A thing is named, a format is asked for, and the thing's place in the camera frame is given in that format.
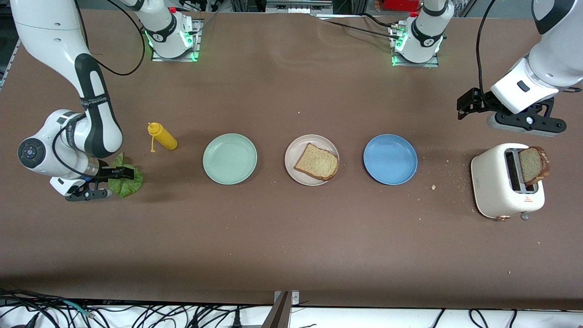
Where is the green lettuce leaf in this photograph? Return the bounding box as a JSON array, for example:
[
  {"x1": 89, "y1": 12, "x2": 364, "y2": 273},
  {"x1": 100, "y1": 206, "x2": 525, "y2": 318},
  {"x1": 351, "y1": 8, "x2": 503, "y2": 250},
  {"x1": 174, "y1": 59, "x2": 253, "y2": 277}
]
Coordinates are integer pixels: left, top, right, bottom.
[{"x1": 107, "y1": 152, "x2": 145, "y2": 198}]

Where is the yellow mustard squeeze bottle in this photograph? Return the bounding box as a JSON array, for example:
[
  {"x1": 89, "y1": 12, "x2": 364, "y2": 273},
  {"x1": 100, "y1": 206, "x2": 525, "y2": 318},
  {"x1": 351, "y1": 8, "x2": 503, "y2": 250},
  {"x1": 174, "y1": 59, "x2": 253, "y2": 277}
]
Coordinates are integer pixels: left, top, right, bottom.
[{"x1": 147, "y1": 122, "x2": 178, "y2": 153}]

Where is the brown bread slice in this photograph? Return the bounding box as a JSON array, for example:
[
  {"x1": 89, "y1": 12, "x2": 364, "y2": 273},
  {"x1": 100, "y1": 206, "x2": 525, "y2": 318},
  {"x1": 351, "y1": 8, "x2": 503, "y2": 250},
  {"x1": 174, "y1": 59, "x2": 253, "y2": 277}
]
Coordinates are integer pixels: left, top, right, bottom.
[
  {"x1": 518, "y1": 146, "x2": 551, "y2": 186},
  {"x1": 294, "y1": 143, "x2": 340, "y2": 181}
]

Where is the blue plate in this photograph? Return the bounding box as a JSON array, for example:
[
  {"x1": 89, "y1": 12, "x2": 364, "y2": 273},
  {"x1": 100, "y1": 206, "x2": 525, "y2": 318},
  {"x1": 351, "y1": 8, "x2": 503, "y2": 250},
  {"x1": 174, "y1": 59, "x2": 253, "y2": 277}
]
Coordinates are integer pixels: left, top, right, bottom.
[{"x1": 363, "y1": 133, "x2": 418, "y2": 185}]

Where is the mint green plate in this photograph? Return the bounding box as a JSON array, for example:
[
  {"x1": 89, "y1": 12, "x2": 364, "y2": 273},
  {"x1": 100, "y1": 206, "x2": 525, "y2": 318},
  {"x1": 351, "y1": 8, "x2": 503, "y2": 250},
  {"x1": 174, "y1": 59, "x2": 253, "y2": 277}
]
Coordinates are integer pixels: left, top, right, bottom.
[{"x1": 203, "y1": 133, "x2": 258, "y2": 185}]

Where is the beige plate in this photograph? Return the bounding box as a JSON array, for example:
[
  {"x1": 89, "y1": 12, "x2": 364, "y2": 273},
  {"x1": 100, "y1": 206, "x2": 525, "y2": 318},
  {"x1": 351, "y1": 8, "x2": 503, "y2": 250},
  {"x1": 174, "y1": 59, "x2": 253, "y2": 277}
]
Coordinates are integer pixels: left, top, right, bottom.
[{"x1": 285, "y1": 134, "x2": 340, "y2": 186}]

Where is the white toaster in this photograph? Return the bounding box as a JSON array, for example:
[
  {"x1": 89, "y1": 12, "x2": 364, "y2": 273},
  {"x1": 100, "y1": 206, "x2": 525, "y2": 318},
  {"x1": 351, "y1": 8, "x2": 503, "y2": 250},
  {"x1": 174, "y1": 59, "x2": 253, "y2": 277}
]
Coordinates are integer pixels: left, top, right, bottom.
[{"x1": 470, "y1": 143, "x2": 546, "y2": 221}]

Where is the red background object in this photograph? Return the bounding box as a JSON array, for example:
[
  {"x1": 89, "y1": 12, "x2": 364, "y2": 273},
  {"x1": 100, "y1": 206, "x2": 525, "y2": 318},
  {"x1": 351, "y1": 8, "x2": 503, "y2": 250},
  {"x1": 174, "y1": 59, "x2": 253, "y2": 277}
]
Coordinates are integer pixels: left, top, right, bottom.
[{"x1": 384, "y1": 0, "x2": 420, "y2": 12}]

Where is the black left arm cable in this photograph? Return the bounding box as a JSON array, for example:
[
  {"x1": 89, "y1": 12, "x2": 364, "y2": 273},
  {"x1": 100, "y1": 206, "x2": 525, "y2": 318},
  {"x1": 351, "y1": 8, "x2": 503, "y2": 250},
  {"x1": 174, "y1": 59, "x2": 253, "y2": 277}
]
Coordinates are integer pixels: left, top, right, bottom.
[{"x1": 475, "y1": 0, "x2": 499, "y2": 103}]

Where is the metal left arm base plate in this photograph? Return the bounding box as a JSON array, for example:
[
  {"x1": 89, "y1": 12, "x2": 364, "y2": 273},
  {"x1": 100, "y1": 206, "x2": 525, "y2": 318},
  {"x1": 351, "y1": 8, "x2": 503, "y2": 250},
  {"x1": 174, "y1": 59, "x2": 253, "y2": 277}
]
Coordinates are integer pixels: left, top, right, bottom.
[{"x1": 392, "y1": 25, "x2": 440, "y2": 68}]

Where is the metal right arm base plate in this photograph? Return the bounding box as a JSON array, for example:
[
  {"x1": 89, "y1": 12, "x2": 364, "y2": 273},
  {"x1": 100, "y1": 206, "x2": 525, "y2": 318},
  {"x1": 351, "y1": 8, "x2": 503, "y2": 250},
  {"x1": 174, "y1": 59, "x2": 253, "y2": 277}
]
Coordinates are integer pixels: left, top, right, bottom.
[{"x1": 151, "y1": 18, "x2": 201, "y2": 62}]

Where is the teal floor cable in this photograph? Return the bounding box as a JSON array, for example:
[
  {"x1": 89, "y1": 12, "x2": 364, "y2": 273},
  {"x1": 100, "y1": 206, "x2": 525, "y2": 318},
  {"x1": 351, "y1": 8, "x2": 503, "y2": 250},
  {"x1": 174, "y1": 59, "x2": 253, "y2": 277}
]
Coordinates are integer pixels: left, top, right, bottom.
[{"x1": 61, "y1": 300, "x2": 94, "y2": 318}]

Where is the black cable on table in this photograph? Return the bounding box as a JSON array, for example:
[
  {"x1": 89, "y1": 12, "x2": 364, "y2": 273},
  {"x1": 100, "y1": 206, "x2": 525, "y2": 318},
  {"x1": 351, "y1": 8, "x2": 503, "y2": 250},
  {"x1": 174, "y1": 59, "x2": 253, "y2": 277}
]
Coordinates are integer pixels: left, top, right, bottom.
[{"x1": 312, "y1": 13, "x2": 401, "y2": 39}]

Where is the aluminium frame profile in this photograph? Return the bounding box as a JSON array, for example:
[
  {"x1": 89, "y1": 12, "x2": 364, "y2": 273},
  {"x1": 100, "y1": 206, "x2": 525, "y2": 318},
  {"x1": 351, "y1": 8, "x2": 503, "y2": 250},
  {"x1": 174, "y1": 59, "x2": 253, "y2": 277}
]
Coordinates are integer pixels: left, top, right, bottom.
[{"x1": 266, "y1": 0, "x2": 335, "y2": 14}]

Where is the grey metal post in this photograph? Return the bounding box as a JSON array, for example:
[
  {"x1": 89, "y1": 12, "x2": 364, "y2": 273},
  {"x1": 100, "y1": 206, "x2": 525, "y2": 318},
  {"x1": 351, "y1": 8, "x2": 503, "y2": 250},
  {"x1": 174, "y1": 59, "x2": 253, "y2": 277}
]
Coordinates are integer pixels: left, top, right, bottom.
[{"x1": 262, "y1": 292, "x2": 291, "y2": 328}]

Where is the small metal edge bracket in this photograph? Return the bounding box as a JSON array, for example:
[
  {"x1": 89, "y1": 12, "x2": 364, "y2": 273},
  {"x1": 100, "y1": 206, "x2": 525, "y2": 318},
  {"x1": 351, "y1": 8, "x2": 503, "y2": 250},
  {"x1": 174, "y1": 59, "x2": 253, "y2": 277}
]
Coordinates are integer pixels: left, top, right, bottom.
[{"x1": 273, "y1": 291, "x2": 300, "y2": 307}]

